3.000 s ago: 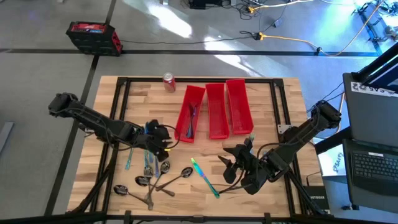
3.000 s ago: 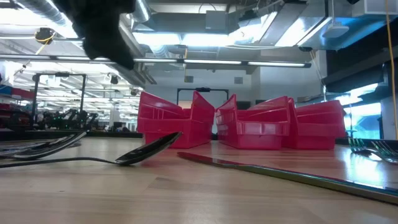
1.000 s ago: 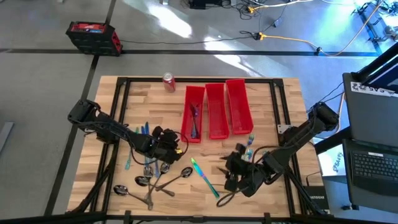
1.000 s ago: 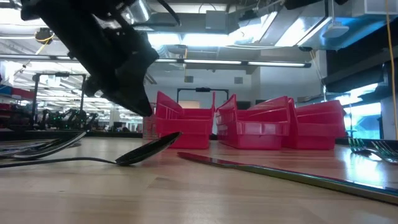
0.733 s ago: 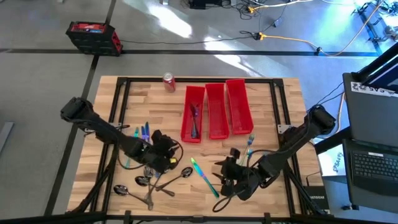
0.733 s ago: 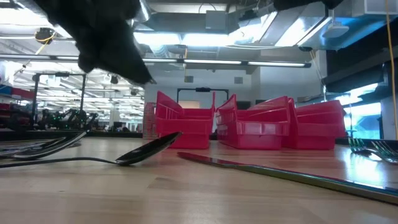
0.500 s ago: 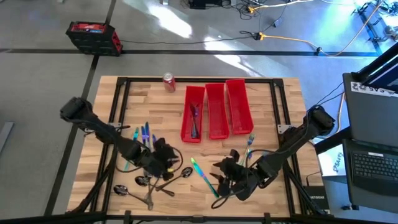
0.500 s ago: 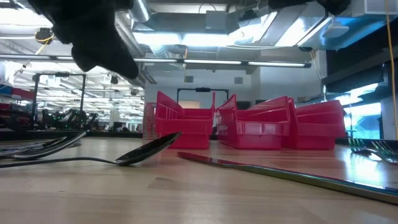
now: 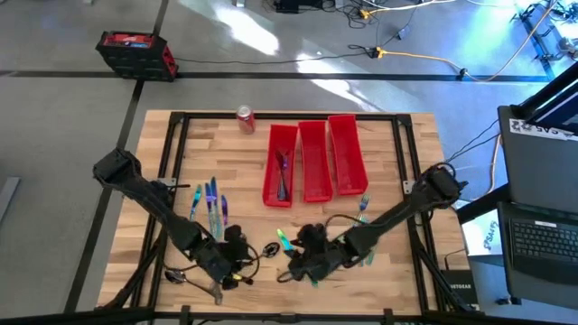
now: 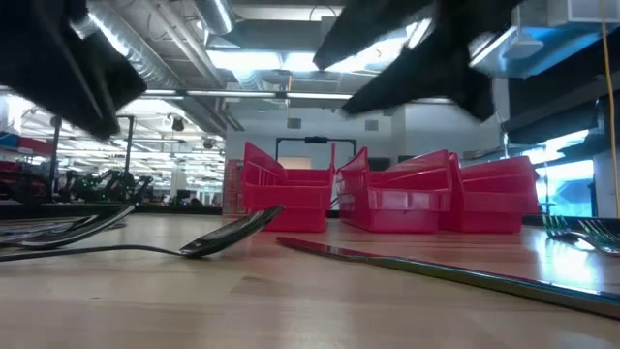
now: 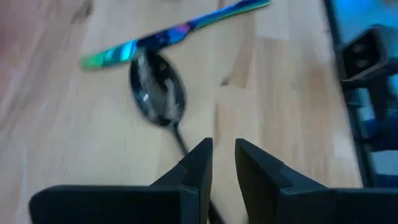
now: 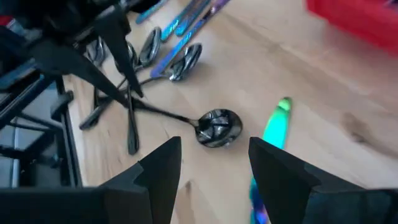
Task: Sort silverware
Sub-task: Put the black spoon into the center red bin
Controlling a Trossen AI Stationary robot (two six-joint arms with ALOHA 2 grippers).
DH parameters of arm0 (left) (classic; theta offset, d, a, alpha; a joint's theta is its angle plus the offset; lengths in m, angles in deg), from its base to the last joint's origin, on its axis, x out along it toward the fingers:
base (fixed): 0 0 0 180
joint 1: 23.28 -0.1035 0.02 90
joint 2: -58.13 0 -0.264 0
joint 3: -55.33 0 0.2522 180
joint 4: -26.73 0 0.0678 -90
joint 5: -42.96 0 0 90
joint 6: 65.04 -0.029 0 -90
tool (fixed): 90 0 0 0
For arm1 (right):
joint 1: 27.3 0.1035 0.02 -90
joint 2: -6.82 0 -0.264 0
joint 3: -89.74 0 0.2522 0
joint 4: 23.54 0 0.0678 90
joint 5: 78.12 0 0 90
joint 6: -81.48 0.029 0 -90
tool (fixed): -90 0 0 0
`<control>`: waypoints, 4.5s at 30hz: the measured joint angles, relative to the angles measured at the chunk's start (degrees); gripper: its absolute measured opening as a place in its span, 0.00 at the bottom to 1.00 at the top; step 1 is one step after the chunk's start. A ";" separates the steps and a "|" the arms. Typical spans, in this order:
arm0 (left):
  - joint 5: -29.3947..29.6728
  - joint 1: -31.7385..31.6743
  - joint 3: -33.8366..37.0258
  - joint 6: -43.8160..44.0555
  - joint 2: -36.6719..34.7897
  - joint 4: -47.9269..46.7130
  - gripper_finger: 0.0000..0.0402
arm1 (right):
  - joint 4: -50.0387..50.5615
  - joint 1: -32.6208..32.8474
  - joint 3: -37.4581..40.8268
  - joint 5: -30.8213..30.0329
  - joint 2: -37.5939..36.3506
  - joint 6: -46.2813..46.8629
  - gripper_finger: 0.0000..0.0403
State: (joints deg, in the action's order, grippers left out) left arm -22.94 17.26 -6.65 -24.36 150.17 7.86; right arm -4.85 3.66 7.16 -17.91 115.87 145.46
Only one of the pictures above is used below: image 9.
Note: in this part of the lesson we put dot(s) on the grey power adapter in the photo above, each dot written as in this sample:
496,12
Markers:
404,32

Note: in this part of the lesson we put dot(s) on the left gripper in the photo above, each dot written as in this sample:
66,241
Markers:
221,262

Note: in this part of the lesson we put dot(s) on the red plastic bin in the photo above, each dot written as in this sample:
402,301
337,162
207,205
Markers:
314,162
347,153
271,149

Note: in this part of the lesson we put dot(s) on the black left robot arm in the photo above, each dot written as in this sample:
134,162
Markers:
149,198

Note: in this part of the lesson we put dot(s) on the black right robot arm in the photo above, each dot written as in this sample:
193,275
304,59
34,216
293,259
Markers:
397,212

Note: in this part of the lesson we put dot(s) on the black aluminium table frame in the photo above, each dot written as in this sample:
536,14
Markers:
289,116

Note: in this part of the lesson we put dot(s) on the black Netgear network switch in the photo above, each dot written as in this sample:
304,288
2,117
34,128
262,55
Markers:
460,286

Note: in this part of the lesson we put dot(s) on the white printed carton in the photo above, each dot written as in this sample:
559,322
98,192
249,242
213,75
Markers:
481,237

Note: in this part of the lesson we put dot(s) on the black floor stand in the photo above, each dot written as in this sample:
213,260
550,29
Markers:
534,31

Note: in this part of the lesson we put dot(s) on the grey laptop with sticker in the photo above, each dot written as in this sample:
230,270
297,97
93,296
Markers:
537,171

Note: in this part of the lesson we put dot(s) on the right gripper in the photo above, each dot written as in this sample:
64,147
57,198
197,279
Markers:
320,262

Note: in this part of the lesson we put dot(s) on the red soda can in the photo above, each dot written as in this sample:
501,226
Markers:
246,121

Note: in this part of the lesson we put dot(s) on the black and red toolbox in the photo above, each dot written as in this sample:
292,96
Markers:
135,56

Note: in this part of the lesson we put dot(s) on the black laptop with keyboard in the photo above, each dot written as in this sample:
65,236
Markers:
542,244

